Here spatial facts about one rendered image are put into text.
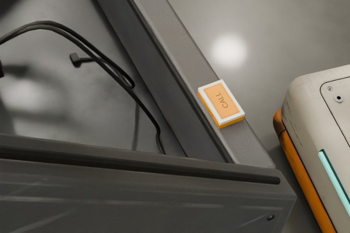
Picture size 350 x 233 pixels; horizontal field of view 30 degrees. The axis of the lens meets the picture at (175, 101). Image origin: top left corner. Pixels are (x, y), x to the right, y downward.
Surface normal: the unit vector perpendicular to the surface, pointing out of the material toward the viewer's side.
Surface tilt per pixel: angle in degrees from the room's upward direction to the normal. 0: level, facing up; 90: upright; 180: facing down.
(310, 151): 90
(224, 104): 0
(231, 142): 0
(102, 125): 0
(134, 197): 90
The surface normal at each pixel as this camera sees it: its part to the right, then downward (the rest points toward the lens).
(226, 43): 0.06, -0.57
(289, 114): -0.95, 0.22
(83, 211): 0.44, 0.75
